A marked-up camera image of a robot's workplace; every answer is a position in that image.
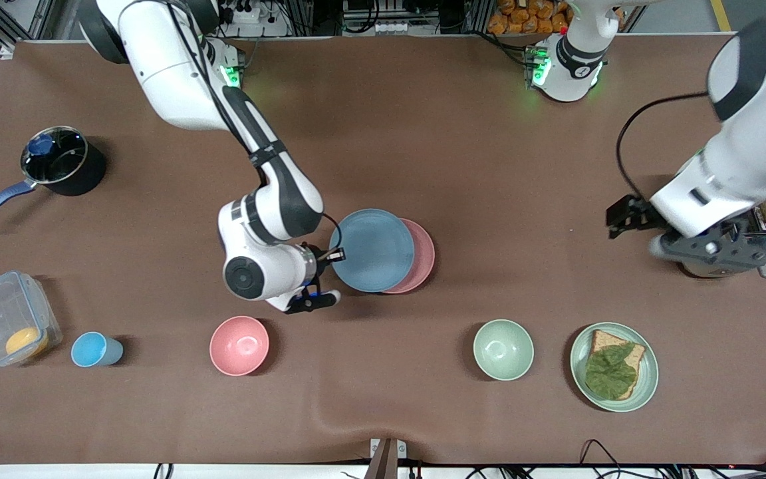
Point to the brown table cloth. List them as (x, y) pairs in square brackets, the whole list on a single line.
[(383, 133)]

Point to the green plate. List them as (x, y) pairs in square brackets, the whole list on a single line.
[(647, 372)]

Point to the pink bowl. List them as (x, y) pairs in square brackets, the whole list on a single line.
[(239, 346)]

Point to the metal clamp bracket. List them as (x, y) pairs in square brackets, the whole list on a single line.
[(386, 459)]

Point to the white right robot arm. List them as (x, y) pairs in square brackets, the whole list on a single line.
[(177, 73)]

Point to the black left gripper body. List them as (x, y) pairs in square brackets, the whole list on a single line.
[(637, 214)]

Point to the glass lid blue knob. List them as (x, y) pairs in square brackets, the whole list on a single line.
[(40, 145)]

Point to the white power strip with plugs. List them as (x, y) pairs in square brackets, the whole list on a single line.
[(247, 14)]

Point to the green bowl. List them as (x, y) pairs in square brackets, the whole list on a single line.
[(503, 350)]

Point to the blue cup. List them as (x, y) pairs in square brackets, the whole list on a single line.
[(90, 349)]

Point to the bread slice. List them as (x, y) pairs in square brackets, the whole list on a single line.
[(601, 340)]

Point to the green lettuce leaf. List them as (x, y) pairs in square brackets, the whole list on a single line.
[(609, 376)]

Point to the orange snack packets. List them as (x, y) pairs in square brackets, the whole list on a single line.
[(529, 16)]

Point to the blue plate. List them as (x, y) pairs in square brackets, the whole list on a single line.
[(373, 251)]

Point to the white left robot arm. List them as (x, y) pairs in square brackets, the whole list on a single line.
[(755, 100)]

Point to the pink plate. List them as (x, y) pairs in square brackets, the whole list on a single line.
[(423, 256)]

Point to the orange round food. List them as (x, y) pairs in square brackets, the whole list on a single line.
[(24, 340)]

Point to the aluminium frame rail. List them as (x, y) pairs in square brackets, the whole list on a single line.
[(37, 16)]

